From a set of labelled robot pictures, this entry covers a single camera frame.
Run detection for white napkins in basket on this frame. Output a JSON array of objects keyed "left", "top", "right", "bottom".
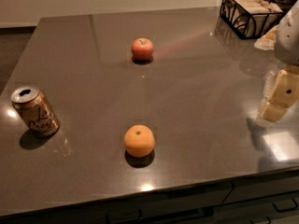
[{"left": 226, "top": 0, "right": 284, "bottom": 38}]

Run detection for orange LaCroix soda can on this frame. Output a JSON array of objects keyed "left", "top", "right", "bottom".
[{"left": 11, "top": 85, "right": 60, "bottom": 137}]

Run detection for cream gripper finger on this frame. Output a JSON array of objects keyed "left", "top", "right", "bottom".
[{"left": 258, "top": 66, "right": 299, "bottom": 123}]

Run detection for white packet beside basket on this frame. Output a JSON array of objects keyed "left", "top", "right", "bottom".
[{"left": 254, "top": 25, "right": 278, "bottom": 50}]

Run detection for red apple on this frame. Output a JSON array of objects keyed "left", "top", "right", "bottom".
[{"left": 131, "top": 37, "right": 153, "bottom": 61}]

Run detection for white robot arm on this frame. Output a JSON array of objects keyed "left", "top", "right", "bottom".
[{"left": 257, "top": 1, "right": 299, "bottom": 123}]

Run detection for black wire basket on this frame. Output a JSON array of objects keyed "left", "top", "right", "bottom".
[{"left": 219, "top": 0, "right": 287, "bottom": 40}]

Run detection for black drawer handle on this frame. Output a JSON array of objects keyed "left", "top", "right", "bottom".
[{"left": 273, "top": 199, "right": 299, "bottom": 213}]

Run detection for orange fruit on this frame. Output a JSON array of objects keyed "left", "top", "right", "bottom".
[{"left": 123, "top": 125, "right": 155, "bottom": 158}]

